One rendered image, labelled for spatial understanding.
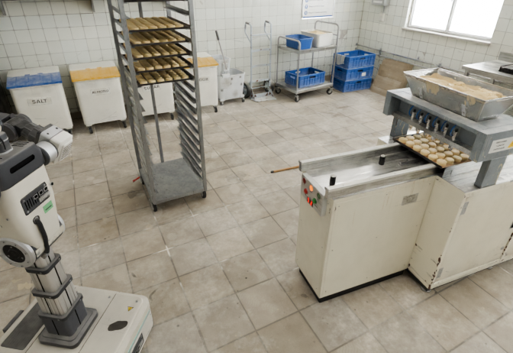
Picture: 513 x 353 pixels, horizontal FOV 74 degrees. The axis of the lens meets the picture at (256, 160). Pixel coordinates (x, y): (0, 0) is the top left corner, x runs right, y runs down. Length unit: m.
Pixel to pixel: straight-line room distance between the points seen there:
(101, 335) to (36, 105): 3.20
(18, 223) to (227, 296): 1.35
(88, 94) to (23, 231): 3.22
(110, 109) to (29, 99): 0.86
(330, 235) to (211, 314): 0.90
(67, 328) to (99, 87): 3.19
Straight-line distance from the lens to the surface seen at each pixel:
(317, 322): 2.31
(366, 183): 1.88
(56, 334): 2.11
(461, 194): 2.14
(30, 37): 5.19
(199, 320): 2.31
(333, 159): 2.07
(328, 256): 2.06
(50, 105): 4.70
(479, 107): 2.04
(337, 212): 1.86
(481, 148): 2.01
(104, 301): 2.20
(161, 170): 3.44
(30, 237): 1.62
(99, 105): 4.71
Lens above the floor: 1.87
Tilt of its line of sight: 29 degrees down
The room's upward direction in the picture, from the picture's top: 1 degrees clockwise
